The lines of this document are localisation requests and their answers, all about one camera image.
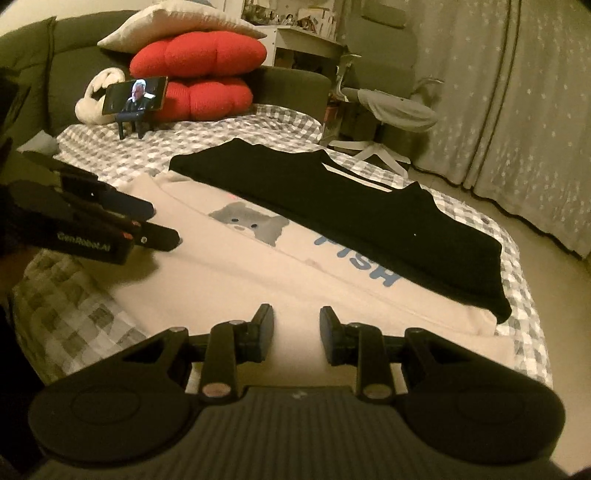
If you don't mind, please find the black and white raglan shirt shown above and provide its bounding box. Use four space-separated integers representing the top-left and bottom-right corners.
83 139 515 385

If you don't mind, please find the dark blue phone stand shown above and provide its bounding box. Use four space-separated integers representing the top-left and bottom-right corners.
115 111 151 140

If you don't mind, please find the grey checkered quilt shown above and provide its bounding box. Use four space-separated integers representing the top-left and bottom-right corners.
13 105 552 385

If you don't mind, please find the white plush toy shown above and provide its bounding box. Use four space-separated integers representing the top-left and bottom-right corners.
75 67 125 125

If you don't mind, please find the smartphone playing video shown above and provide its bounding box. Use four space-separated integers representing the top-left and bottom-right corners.
102 76 168 115

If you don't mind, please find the lower red puffy cushion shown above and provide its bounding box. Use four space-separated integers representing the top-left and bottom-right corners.
153 77 253 122

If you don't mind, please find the red puffy cushion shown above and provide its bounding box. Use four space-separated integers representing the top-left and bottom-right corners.
129 31 266 79
153 77 253 122

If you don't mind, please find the dark grey sofa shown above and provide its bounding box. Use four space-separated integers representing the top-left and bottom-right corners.
1 10 331 146

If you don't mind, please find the upper red puffy cushion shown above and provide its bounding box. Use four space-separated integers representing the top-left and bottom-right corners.
129 31 266 79

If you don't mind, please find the white striped pillow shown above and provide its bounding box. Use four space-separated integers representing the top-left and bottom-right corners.
97 1 266 53

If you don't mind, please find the white desk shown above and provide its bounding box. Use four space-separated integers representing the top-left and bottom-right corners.
256 25 344 67

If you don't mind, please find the grey star curtain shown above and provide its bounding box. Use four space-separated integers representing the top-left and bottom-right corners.
409 1 590 258

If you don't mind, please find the grey office chair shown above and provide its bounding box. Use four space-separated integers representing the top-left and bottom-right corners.
329 1 438 178

